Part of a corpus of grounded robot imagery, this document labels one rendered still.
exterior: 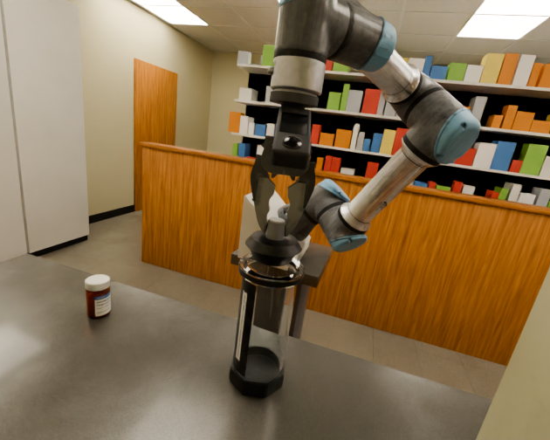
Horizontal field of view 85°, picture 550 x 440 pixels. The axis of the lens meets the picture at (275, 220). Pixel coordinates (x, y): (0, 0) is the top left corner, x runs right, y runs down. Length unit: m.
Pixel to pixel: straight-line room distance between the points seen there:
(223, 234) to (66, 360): 2.05
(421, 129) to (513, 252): 1.79
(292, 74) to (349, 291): 2.17
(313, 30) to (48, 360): 0.68
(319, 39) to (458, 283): 2.22
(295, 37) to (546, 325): 0.39
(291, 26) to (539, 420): 0.46
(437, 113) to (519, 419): 0.63
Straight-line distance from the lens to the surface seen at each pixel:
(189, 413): 0.57
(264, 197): 0.46
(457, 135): 0.80
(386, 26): 0.55
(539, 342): 0.32
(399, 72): 0.79
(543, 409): 0.31
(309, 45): 0.45
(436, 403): 0.71
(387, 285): 2.46
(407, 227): 2.31
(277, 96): 0.45
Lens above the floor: 1.37
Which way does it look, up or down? 16 degrees down
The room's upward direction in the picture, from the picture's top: 8 degrees clockwise
